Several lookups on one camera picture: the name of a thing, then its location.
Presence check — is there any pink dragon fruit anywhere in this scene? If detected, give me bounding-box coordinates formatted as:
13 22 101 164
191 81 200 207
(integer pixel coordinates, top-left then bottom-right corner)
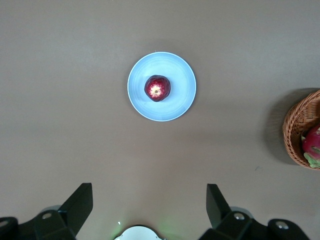
300 124 320 169

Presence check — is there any brown wicker basket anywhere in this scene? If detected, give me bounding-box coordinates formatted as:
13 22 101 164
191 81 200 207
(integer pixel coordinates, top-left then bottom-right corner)
282 89 320 171

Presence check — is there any light blue plate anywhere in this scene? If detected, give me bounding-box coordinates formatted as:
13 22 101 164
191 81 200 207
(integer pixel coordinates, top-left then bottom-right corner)
127 51 197 123

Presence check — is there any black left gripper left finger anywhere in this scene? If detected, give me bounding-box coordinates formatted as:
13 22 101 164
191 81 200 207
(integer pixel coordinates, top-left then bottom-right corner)
0 182 94 240

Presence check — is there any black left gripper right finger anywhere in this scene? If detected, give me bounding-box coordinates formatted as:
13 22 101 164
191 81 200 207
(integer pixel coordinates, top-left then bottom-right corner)
199 183 320 240

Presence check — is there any dark red apple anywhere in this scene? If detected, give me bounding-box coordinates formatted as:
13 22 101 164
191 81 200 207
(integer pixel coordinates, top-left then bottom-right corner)
144 74 172 103

